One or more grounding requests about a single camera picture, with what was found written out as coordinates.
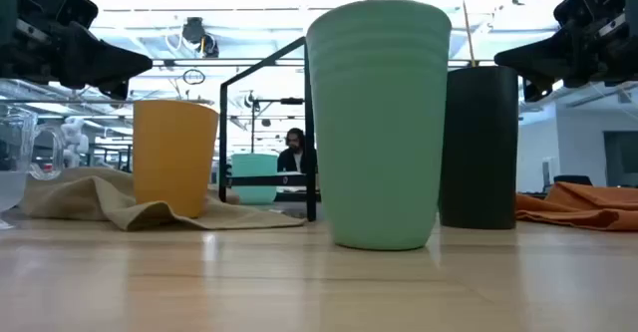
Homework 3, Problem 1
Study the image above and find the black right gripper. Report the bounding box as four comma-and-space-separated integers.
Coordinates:
493, 0, 638, 103

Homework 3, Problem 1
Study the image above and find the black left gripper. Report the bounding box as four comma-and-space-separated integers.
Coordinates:
0, 0, 154, 102

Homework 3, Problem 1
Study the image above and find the tall black cup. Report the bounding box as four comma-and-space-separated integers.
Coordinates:
438, 65, 519, 230

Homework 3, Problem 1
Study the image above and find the orange plastic cup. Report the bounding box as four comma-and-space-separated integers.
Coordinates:
132, 99, 220, 219

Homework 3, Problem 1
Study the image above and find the clear glass mug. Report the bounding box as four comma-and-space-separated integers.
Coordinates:
0, 106, 66, 231

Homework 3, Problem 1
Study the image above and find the tall green ribbed cup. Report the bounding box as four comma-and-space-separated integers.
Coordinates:
305, 0, 453, 251

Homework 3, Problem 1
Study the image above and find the beige cloth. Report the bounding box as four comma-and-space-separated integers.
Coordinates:
19, 166, 306, 232

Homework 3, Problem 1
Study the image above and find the orange cloth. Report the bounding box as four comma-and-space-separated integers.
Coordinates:
515, 181, 638, 232

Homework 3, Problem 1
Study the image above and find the person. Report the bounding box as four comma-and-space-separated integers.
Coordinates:
276, 127, 318, 174

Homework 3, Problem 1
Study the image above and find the yellow hanging cord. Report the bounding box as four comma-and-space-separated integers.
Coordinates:
458, 0, 478, 68

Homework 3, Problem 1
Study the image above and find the black ceiling cable reel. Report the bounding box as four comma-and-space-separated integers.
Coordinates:
181, 16, 220, 59

